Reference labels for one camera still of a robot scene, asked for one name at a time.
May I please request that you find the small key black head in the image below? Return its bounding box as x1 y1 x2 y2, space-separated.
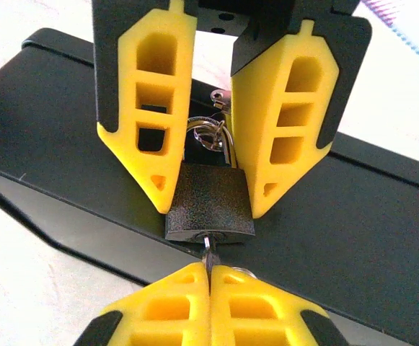
200 233 221 273

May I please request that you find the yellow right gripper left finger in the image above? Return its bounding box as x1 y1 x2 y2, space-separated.
73 262 211 346

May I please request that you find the dark grey padlock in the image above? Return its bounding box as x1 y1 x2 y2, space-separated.
164 115 257 247

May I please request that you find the silver wire loop ring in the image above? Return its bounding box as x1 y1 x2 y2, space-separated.
193 120 229 153

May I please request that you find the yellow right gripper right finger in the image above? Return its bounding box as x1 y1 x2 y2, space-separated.
210 265 350 346

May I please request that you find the silver box hasp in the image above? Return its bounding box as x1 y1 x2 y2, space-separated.
209 89 233 114

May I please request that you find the silver key ring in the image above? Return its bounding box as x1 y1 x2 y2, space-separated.
230 265 257 280

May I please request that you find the starry night painted box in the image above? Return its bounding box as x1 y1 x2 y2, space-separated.
0 27 419 346

